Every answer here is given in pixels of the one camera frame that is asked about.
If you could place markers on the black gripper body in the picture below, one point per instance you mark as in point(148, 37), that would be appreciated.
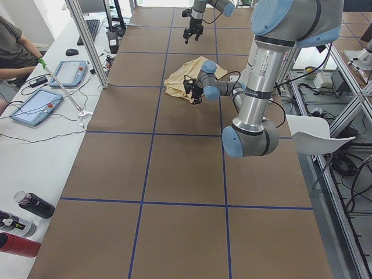
point(196, 90)
point(193, 24)

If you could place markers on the cream long-sleeve printed shirt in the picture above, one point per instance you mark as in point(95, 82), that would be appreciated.
point(174, 84)

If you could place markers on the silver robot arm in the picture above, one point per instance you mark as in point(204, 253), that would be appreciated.
point(196, 15)
point(278, 26)

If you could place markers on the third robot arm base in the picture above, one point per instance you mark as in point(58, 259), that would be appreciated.
point(360, 61)

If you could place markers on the black keyboard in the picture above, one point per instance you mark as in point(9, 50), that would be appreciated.
point(93, 27)

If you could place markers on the black monitor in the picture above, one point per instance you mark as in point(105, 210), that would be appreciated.
point(115, 20)

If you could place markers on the black computer mouse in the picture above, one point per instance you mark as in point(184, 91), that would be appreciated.
point(71, 52)

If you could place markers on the white plastic chair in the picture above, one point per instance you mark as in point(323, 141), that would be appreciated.
point(311, 135)

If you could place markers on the far blue teach pendant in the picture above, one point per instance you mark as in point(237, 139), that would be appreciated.
point(71, 72)

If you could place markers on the blue teach pendant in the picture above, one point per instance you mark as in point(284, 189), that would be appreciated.
point(37, 107)
point(71, 72)

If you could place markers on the long metal rod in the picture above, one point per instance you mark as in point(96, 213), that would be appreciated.
point(81, 112)

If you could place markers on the near blue teach pendant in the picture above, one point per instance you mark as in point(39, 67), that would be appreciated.
point(37, 107)

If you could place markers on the seated person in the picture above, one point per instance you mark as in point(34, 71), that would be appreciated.
point(19, 56)

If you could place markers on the black water bottle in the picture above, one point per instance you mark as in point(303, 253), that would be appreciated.
point(34, 204)

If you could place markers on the red water bottle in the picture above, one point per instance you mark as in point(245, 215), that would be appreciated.
point(18, 245)

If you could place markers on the aluminium frame post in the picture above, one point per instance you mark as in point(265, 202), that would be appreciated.
point(79, 20)

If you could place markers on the aluminium frame rack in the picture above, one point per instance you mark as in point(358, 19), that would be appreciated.
point(339, 183)

